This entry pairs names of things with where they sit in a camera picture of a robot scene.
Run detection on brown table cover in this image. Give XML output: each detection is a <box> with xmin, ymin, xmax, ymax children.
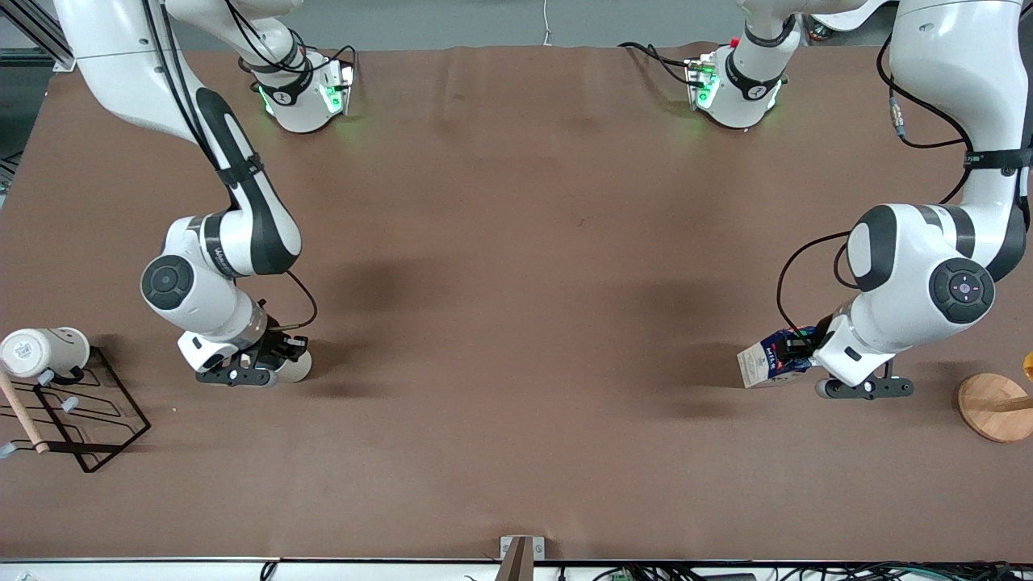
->
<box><xmin>0</xmin><ymin>44</ymin><xmax>1033</xmax><ymax>562</ymax></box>

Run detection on round wooden stand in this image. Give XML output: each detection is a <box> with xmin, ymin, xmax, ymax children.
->
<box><xmin>958</xmin><ymin>373</ymin><xmax>1033</xmax><ymax>443</ymax></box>

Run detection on black cable bundle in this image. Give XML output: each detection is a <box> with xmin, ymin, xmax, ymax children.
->
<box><xmin>557</xmin><ymin>561</ymin><xmax>1033</xmax><ymax>581</ymax></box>

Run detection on white table edge rail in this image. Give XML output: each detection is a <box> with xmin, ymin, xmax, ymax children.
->
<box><xmin>0</xmin><ymin>557</ymin><xmax>1033</xmax><ymax>581</ymax></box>

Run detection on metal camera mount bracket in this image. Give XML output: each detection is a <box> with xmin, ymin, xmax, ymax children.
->
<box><xmin>494</xmin><ymin>535</ymin><xmax>546</xmax><ymax>581</ymax></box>

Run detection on grey cup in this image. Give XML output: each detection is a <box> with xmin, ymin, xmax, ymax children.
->
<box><xmin>270</xmin><ymin>349</ymin><xmax>313</xmax><ymax>385</ymax></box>

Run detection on black base cable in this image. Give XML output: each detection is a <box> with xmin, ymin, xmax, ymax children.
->
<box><xmin>617</xmin><ymin>40</ymin><xmax>696</xmax><ymax>86</ymax></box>

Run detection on aluminium frame profile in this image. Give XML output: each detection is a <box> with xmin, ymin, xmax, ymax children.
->
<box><xmin>0</xmin><ymin>0</ymin><xmax>77</xmax><ymax>73</ymax></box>

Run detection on silver base connector plate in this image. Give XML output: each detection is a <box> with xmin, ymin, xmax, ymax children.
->
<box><xmin>319</xmin><ymin>61</ymin><xmax>357</xmax><ymax>115</ymax></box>
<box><xmin>684</xmin><ymin>52</ymin><xmax>719</xmax><ymax>111</ymax></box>

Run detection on blue white milk carton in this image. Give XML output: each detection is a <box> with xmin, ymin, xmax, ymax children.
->
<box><xmin>736</xmin><ymin>327</ymin><xmax>818</xmax><ymax>389</ymax></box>

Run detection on white mug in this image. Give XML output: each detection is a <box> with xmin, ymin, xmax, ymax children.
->
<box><xmin>0</xmin><ymin>327</ymin><xmax>91</xmax><ymax>380</ymax></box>

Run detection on black wire rack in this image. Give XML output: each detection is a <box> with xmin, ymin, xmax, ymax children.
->
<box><xmin>0</xmin><ymin>345</ymin><xmax>153</xmax><ymax>474</ymax></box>

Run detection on wooden dowel handle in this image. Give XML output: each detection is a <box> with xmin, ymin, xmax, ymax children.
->
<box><xmin>0</xmin><ymin>370</ymin><xmax>49</xmax><ymax>454</ymax></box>

